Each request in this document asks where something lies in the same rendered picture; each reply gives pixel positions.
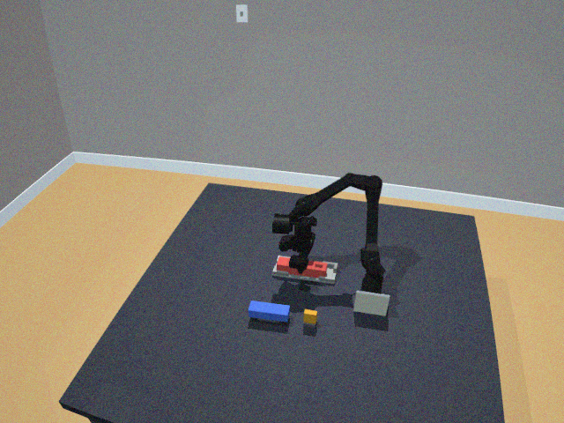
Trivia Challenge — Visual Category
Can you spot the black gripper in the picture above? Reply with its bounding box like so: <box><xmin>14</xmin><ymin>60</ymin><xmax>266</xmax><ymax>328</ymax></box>
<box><xmin>289</xmin><ymin>232</ymin><xmax>315</xmax><ymax>273</ymax></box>

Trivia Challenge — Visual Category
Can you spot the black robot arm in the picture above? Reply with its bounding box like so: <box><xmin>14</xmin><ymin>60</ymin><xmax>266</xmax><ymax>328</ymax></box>
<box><xmin>272</xmin><ymin>174</ymin><xmax>385</xmax><ymax>294</ymax></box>

